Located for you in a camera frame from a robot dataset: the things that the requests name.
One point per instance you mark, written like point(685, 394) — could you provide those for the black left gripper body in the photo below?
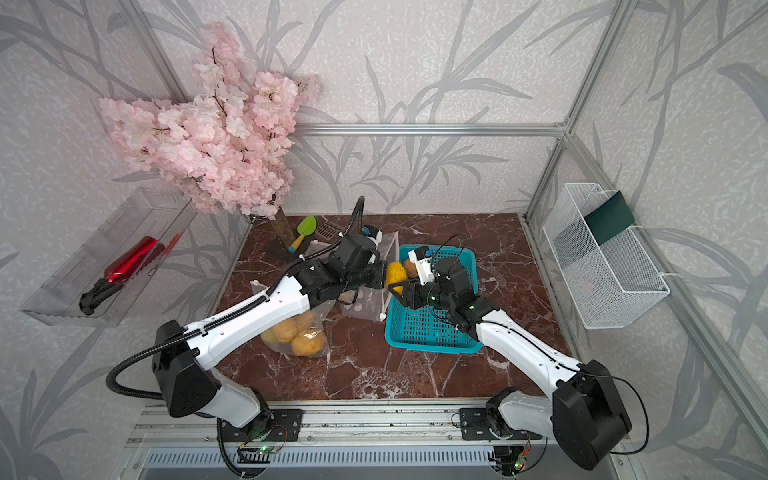
point(370, 276)

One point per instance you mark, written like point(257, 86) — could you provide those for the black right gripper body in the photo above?
point(428, 296)

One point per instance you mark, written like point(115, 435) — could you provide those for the clear dotted zipper bag back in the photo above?
point(372, 304)

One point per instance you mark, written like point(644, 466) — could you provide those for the clear dotted zipper bag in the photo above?
point(372, 304)
point(318, 249)
point(314, 318)

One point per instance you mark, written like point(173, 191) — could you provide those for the clear dotted zipper bag front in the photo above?
point(314, 318)

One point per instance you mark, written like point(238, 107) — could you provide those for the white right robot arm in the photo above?
point(580, 406)

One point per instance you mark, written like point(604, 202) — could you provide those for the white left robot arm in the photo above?
point(185, 362)

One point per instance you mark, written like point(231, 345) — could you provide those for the teal plastic basket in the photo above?
point(425, 329)

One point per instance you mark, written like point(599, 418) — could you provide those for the beige slotted spatula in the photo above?
point(329, 232)

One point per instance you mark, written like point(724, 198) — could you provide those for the artificial pink blossom tree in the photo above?
point(225, 148)

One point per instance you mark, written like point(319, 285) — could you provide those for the red black hair dryer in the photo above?
point(117, 274)

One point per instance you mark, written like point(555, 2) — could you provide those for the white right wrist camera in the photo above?
point(422, 257)

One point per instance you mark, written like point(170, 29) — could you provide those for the green toy shovel yellow handle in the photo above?
point(305, 228)

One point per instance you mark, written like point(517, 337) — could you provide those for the black square tree base plate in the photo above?
point(276, 249)

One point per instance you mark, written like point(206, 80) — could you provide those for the white wire mesh basket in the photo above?
point(611, 285)

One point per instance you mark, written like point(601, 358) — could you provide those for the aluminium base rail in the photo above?
point(324, 423)

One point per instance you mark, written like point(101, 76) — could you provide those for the clear acrylic wall shelf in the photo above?
point(162, 215)

